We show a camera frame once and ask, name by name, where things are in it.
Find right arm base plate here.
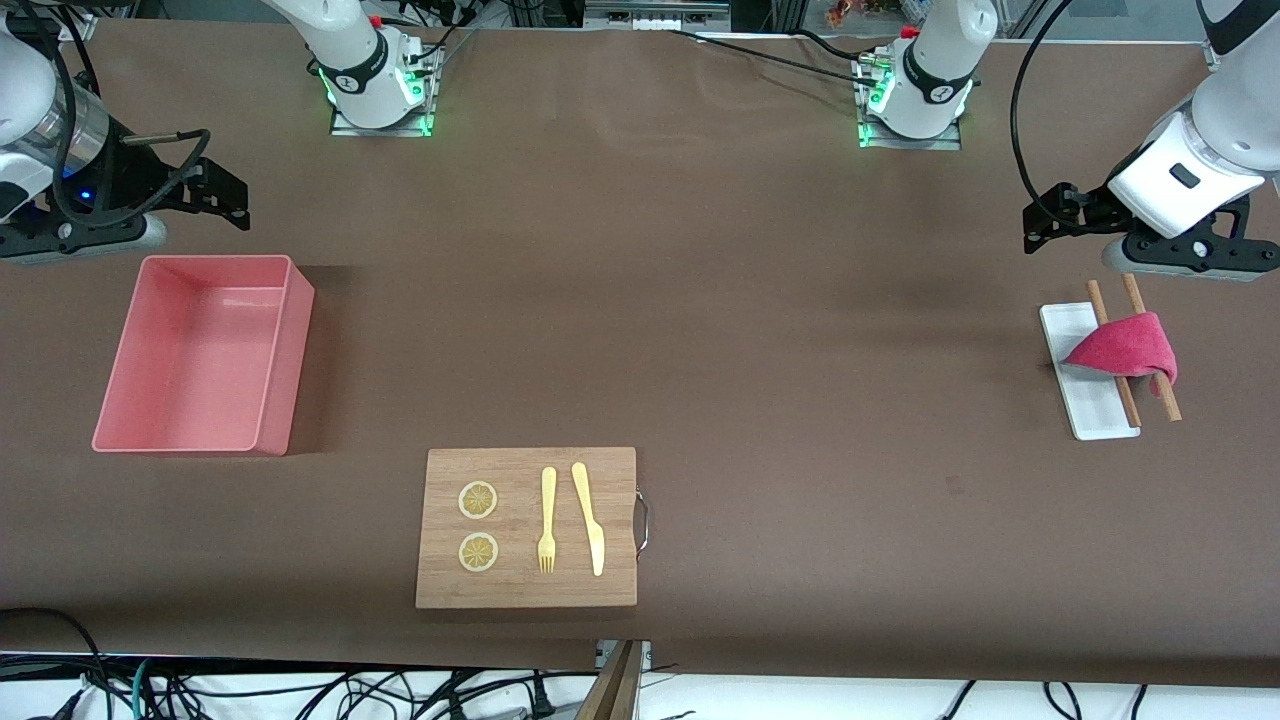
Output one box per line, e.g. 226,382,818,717
330,45,438,138

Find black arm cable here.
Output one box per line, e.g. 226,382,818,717
15,0,213,229
1010,0,1076,226

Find white rack tray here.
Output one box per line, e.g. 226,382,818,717
1040,303,1141,441

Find pink and grey cloth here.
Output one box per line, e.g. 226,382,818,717
1062,312,1179,398

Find short black table cable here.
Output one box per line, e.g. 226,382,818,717
793,27,876,63

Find grey metal rail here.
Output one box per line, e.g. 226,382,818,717
583,0,733,31

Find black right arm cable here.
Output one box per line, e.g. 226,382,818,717
15,0,213,229

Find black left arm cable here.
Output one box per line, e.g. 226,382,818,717
1010,0,1076,226

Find long black table cable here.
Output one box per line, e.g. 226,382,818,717
668,28,891,89

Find small metal table bracket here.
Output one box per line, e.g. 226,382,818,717
596,640,653,673

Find yellow plastic knife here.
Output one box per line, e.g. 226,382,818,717
571,461,606,578

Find pink plastic bin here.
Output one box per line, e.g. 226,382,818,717
92,254,316,457

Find black floor cable bundle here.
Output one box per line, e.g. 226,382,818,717
150,668,561,720

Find brown wooden beam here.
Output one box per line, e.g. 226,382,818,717
575,640,646,720

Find yellow plastic fork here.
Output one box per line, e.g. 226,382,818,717
537,466,558,575

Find wooden cutting board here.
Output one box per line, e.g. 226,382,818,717
415,447,652,610

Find black looped floor cable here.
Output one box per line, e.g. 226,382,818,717
0,607,113,720

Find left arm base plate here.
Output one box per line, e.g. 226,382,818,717
857,55,963,151

